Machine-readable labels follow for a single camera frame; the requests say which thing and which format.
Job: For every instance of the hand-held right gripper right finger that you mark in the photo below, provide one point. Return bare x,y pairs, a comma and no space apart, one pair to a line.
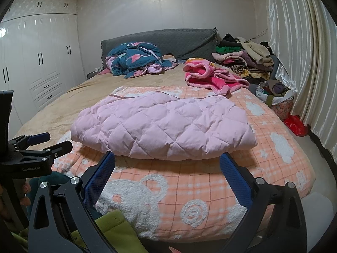
237,181

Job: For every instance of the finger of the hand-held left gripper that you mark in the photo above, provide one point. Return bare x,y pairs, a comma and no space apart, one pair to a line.
39,137
58,150

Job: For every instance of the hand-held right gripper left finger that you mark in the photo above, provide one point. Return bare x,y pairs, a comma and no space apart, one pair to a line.
98,179

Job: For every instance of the pink quilted jacket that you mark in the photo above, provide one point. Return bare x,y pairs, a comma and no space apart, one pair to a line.
163,126

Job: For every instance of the floral bag of clothes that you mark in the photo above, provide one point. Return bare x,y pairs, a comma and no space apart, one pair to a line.
276,89

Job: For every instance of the pile of folded clothes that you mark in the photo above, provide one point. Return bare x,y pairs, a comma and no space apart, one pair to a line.
250,58

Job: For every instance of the person's left hand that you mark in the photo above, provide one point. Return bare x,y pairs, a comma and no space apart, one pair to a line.
26,191

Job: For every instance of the person's right hand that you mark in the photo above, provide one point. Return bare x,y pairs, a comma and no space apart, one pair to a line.
175,250

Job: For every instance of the orange plaid bear blanket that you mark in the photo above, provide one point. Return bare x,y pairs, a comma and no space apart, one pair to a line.
263,147

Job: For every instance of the green cloth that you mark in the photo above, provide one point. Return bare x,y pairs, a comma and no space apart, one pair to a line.
115,229

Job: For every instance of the bed with beige sheet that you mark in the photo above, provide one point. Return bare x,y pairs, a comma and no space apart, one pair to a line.
92,87

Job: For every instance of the red plastic bag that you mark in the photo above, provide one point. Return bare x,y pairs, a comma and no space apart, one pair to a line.
295,125

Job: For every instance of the white wardrobe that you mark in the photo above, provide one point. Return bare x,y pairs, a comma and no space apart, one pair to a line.
39,44

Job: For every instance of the hot pink fleece blanket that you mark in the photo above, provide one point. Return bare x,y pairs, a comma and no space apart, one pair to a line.
210,79

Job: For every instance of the blue flamingo print quilt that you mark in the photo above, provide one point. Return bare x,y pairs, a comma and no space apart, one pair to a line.
131,58

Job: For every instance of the dark grey chair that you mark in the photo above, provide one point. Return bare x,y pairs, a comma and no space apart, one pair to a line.
275,66

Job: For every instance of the white satin curtain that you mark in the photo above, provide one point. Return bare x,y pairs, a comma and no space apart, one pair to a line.
302,58

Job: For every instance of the grey headboard cover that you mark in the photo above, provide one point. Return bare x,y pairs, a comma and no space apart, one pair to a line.
184,42

